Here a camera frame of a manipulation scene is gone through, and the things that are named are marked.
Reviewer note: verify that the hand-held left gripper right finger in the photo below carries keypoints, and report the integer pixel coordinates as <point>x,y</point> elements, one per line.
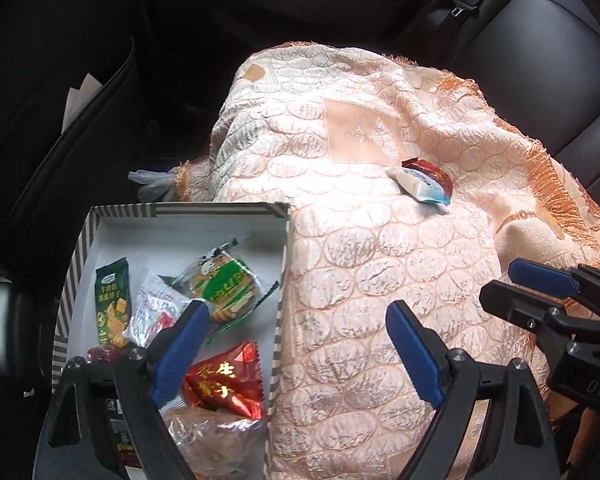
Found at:
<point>415,355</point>

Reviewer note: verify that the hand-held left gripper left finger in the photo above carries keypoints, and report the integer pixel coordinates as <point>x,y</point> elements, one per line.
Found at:
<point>180,355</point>

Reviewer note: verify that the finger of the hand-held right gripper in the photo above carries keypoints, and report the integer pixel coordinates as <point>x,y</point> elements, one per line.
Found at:
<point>537,276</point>
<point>520,307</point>

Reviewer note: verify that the red gold-print snack packet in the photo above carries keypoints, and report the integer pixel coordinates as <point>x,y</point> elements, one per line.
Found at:
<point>220,385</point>

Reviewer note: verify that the clear bag of red dates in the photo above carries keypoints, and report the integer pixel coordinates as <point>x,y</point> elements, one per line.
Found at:
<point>105,355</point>

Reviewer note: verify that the striped cardboard box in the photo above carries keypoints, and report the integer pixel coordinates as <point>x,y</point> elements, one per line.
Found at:
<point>130,240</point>

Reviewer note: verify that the white and pink snack packet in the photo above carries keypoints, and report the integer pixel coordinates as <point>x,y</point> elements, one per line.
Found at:
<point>150,305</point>

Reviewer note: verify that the green-label clear cake packet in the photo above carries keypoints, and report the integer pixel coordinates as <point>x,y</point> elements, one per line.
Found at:
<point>225,285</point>

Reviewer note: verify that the green cracker packet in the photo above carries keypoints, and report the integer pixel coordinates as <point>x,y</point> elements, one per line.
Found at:
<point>111,305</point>

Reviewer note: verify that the clear bread packet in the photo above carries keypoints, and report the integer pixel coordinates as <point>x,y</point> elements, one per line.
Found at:
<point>215,440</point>

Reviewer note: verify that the dark snack packet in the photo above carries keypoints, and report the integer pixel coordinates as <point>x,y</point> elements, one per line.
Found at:
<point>117,425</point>

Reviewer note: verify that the peach quilted blanket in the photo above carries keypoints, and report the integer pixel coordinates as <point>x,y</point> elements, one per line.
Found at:
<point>380,260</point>

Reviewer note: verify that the shiny red snack packet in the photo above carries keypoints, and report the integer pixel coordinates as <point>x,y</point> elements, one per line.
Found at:
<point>437,172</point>

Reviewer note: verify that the white and blue snack packet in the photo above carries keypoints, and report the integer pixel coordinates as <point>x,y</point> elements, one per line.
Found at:
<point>417,185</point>

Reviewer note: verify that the clear plastic bag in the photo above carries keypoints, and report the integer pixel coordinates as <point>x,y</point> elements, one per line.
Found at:
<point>147,180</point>

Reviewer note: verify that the black car rear seat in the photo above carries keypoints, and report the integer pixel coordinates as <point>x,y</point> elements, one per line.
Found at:
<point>555,60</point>

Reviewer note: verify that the black car seat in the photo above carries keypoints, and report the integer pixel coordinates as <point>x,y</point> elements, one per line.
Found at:
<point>55,160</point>
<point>555,60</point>

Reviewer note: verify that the black car seat back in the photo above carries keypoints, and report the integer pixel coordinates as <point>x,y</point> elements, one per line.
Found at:
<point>55,160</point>

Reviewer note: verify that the white papers in seat pocket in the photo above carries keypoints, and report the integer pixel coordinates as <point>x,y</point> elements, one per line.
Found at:
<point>77,102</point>

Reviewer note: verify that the seat belt buckle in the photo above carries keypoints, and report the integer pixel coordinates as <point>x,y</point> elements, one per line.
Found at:
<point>462,7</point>

